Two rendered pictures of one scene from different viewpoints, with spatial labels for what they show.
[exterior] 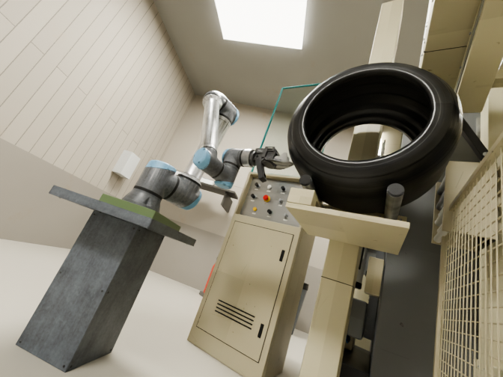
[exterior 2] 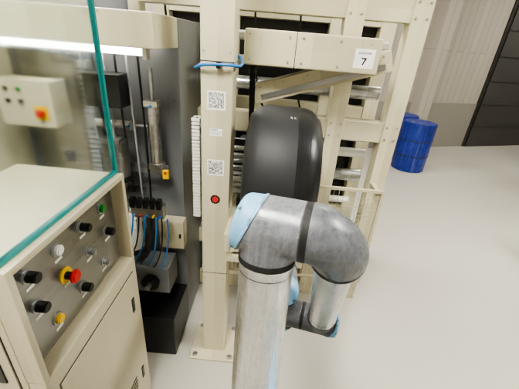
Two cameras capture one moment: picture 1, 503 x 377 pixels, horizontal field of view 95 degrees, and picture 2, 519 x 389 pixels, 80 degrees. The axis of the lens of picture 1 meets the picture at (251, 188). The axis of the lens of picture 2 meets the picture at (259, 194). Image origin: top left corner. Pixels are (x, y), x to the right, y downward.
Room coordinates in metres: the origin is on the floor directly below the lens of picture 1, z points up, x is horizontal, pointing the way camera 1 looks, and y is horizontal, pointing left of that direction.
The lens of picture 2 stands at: (1.59, 0.74, 1.74)
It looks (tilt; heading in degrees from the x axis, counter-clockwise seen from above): 26 degrees down; 238
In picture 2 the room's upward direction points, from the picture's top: 5 degrees clockwise
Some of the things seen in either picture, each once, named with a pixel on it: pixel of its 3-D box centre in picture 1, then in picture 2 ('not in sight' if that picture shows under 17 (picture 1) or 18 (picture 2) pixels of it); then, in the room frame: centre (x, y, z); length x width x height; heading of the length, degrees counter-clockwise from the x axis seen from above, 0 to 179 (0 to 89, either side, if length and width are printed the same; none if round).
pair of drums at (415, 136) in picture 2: not in sight; (405, 140); (-3.22, -2.46, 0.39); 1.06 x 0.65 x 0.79; 77
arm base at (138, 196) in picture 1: (144, 200); not in sight; (1.21, 0.50, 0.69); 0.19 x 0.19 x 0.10
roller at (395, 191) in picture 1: (391, 210); not in sight; (0.75, -0.50, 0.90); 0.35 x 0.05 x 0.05; 147
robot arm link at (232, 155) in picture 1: (235, 158); (283, 282); (1.09, 0.13, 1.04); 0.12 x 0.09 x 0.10; 57
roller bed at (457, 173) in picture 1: (462, 206); (235, 166); (0.81, -0.82, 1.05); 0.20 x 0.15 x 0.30; 147
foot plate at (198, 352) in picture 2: not in sight; (215, 339); (1.06, -0.51, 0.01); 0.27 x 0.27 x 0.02; 57
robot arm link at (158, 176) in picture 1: (158, 179); not in sight; (1.22, 0.49, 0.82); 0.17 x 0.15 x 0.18; 134
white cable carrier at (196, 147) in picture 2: not in sight; (198, 169); (1.15, -0.53, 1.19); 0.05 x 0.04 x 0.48; 57
